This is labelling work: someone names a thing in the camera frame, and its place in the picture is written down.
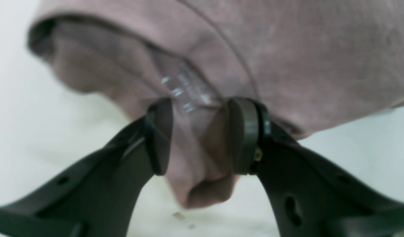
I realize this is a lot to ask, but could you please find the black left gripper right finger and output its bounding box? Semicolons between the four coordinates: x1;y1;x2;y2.
227;97;404;237

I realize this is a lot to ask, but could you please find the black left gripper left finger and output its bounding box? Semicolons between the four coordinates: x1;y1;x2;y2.
0;98;173;237

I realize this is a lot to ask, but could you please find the mauve pink T-shirt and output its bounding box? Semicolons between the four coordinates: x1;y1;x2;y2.
28;0;404;209

